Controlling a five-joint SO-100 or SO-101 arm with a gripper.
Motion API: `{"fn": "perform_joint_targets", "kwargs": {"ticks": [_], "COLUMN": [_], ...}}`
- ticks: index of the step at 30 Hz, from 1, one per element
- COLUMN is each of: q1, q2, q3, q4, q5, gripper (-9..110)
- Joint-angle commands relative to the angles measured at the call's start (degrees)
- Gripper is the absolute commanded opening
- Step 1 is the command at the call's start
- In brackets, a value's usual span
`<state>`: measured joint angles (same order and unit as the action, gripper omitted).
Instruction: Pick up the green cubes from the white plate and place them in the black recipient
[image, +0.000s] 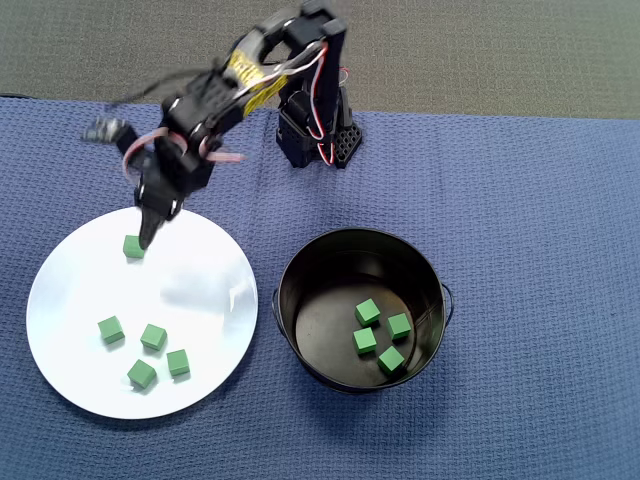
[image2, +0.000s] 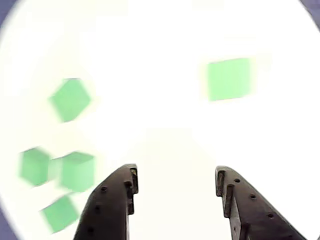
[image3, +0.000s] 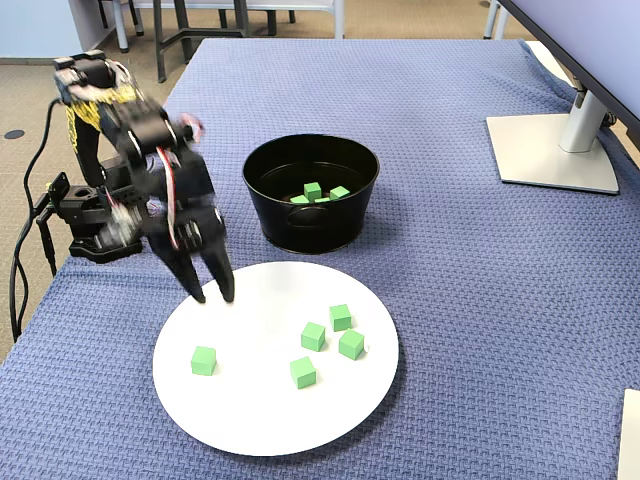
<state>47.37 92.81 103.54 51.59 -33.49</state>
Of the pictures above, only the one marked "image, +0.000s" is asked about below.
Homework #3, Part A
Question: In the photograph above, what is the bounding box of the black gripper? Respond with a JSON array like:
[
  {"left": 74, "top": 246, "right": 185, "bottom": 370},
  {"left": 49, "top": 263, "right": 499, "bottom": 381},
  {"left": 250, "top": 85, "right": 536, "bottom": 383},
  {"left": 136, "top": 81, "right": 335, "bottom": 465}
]
[{"left": 133, "top": 139, "right": 214, "bottom": 250}]

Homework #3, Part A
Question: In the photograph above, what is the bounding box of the green cube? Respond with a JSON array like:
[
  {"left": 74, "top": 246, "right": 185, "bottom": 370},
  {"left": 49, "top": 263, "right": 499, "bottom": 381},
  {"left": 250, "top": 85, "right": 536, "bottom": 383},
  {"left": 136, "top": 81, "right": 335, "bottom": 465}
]
[
  {"left": 139, "top": 323, "right": 169, "bottom": 352},
  {"left": 352, "top": 327, "right": 378, "bottom": 356},
  {"left": 354, "top": 298, "right": 381, "bottom": 327},
  {"left": 97, "top": 315, "right": 126, "bottom": 346},
  {"left": 122, "top": 234, "right": 147, "bottom": 260},
  {"left": 166, "top": 348, "right": 191, "bottom": 378},
  {"left": 377, "top": 346, "right": 405, "bottom": 376},
  {"left": 385, "top": 313, "right": 413, "bottom": 341},
  {"left": 126, "top": 358, "right": 158, "bottom": 390}
]

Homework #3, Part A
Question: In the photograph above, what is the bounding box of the white round plate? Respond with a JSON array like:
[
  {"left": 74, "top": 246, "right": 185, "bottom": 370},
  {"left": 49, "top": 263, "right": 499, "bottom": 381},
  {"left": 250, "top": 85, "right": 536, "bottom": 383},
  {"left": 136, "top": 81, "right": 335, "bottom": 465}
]
[{"left": 25, "top": 204, "right": 260, "bottom": 420}]

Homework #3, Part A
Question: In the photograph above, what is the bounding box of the black metal bucket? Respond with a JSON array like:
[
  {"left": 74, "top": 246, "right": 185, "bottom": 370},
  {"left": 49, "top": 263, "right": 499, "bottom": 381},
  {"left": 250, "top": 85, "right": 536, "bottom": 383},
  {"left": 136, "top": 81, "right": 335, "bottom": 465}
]
[{"left": 272, "top": 227, "right": 455, "bottom": 394}]

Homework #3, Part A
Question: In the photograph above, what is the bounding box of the blue waffle cloth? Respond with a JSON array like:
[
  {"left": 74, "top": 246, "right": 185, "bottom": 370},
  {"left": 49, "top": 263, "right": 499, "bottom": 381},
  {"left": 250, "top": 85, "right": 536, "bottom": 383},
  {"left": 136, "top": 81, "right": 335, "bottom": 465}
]
[{"left": 0, "top": 94, "right": 640, "bottom": 480}]

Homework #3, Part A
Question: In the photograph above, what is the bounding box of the red white servo wire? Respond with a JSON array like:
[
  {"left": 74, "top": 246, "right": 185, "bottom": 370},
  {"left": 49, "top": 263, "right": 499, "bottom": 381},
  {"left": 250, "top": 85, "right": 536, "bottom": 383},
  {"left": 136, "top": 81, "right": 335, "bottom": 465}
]
[{"left": 122, "top": 127, "right": 174, "bottom": 184}]

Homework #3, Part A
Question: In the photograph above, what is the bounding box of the small wrist camera board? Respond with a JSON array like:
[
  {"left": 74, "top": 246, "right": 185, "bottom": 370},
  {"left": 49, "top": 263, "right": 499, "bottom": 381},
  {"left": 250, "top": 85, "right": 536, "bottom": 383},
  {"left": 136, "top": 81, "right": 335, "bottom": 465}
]
[{"left": 81, "top": 116, "right": 139, "bottom": 156}]

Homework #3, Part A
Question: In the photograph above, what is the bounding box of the thin black camera cable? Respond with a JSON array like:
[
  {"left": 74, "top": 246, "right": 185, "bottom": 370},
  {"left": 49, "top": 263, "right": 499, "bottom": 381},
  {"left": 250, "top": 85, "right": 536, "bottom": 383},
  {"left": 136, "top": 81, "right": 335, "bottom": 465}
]
[{"left": 109, "top": 67, "right": 221, "bottom": 109}]

